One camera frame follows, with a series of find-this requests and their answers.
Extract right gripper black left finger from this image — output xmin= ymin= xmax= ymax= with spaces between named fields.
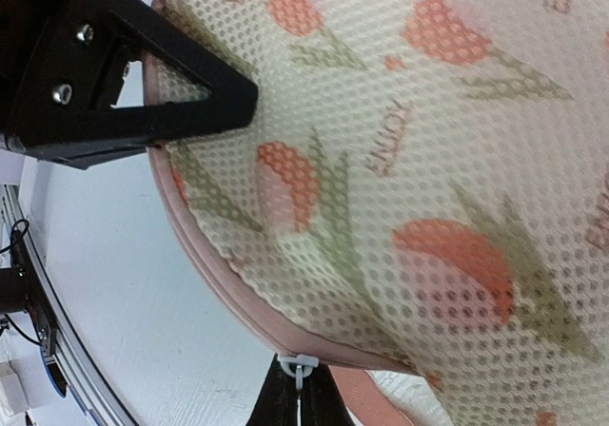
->
xmin=1 ymin=0 xmax=259 ymax=169

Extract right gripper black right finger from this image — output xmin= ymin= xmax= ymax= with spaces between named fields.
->
xmin=248 ymin=355 xmax=352 ymax=426

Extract white zipper pull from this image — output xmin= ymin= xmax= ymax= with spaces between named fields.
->
xmin=277 ymin=352 xmax=321 ymax=426

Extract floral mesh laundry bag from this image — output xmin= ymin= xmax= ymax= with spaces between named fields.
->
xmin=149 ymin=0 xmax=608 ymax=425

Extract pink bra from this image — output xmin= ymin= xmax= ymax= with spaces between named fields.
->
xmin=330 ymin=366 xmax=422 ymax=426

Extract aluminium front rail frame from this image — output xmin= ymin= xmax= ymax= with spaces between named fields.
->
xmin=1 ymin=185 xmax=137 ymax=425

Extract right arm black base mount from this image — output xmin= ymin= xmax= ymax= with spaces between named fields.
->
xmin=1 ymin=219 xmax=59 ymax=365

